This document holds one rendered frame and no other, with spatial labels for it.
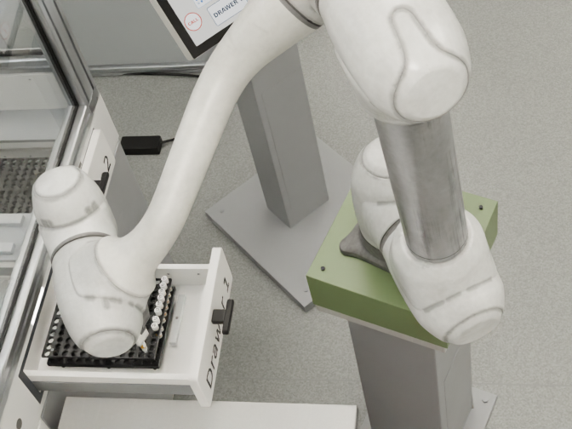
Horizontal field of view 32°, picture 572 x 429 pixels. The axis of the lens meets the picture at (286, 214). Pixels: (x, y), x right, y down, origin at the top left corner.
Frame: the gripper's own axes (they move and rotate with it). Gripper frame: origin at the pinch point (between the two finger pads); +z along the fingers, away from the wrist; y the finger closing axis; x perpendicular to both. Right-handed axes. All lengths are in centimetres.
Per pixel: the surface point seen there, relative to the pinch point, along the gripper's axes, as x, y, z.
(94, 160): -36, 36, 9
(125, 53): -134, 117, 92
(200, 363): -1.4, -11.1, 7.5
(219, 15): -77, 25, 0
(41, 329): 1.7, 25.3, 14.0
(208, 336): -7.4, -8.9, 9.2
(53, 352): 6.1, 17.9, 10.7
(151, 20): -139, 104, 77
